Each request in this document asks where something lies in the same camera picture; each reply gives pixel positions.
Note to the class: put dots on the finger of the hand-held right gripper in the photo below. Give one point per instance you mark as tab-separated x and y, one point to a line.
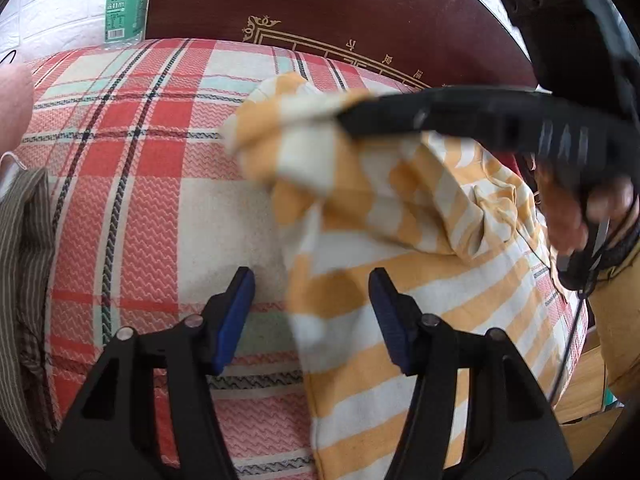
450	112

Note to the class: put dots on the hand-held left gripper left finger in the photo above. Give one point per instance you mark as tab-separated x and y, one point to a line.
232	320

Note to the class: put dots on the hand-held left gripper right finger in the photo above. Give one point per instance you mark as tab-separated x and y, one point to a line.
392	325

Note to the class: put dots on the yellow white striped shirt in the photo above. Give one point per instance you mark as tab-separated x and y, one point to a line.
400	220

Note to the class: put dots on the person's right forearm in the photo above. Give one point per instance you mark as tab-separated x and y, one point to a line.
620	320

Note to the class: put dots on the person's right hand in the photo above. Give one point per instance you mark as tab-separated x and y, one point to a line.
565	220

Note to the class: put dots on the dark brown wooden headboard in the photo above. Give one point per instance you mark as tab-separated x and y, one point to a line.
325	5

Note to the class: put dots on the plaid bed blanket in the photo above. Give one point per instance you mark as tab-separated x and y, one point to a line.
160	160

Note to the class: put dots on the brown striped cloth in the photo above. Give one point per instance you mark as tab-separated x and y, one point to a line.
25	285

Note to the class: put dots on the pale pink soft object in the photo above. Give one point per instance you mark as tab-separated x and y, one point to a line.
12	105

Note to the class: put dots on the clear water bottle green label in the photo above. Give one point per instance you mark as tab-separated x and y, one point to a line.
125	10

